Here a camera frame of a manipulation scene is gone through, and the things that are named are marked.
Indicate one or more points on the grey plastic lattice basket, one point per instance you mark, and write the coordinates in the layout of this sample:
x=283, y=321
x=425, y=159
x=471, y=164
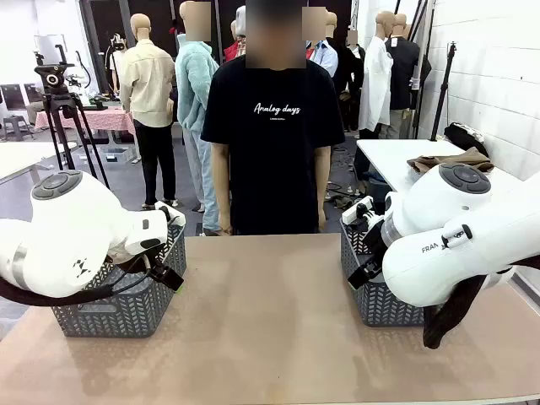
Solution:
x=379, y=306
x=126, y=314

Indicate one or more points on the mannequin in blue shirt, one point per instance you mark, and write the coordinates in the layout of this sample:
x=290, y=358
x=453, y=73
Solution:
x=325, y=55

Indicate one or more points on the person's left hand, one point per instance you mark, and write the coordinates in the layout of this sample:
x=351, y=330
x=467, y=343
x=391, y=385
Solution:
x=322, y=220

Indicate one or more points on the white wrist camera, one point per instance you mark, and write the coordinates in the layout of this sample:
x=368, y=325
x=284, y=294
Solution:
x=171, y=214
x=356, y=211

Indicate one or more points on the grey stool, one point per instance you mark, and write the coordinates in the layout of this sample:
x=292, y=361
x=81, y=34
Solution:
x=17, y=121

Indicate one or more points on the brown folded garment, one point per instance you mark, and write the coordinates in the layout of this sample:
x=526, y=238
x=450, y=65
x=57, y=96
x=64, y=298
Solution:
x=451, y=160

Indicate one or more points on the table with pink cloth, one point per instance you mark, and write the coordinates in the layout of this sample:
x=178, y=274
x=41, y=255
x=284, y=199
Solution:
x=101, y=120

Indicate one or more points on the person's right hand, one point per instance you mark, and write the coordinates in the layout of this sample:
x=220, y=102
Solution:
x=226, y=225

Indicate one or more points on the mannequin in black jacket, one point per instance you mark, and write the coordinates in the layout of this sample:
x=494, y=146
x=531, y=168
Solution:
x=403, y=71

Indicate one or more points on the mannequin in plaid hoodie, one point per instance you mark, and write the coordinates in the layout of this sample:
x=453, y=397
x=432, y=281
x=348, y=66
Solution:
x=241, y=21

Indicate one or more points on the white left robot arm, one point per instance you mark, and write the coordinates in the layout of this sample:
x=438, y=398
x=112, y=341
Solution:
x=71, y=228

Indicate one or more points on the white desk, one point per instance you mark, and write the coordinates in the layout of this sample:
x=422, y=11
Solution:
x=392, y=156
x=25, y=156

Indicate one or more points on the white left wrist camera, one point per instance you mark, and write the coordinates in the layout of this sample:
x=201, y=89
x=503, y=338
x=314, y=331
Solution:
x=171, y=214

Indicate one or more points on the mannequin in cream shirt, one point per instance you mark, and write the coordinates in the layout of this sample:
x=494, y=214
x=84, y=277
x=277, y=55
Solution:
x=147, y=84

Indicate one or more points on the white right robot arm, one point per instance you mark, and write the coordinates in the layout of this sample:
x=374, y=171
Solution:
x=443, y=198

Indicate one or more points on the person in black T-shirt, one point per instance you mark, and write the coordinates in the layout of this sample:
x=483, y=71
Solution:
x=274, y=169

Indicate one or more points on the mannequin in red top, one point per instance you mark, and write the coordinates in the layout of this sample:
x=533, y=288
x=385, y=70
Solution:
x=233, y=52

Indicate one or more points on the mannequin in light-blue fleece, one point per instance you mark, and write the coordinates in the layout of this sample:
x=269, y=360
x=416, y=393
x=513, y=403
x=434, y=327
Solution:
x=192, y=84

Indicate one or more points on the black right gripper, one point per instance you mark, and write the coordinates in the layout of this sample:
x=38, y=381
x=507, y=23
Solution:
x=370, y=238

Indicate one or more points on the mannequin in white shirt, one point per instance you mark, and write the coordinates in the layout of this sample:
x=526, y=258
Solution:
x=375, y=80

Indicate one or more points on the black camera tripod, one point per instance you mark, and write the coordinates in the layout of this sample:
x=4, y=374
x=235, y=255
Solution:
x=52, y=80

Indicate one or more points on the black crumpled garment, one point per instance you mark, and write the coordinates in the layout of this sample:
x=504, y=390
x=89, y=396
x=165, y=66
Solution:
x=464, y=135

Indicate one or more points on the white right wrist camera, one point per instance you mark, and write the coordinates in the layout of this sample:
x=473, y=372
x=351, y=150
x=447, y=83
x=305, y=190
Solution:
x=356, y=211

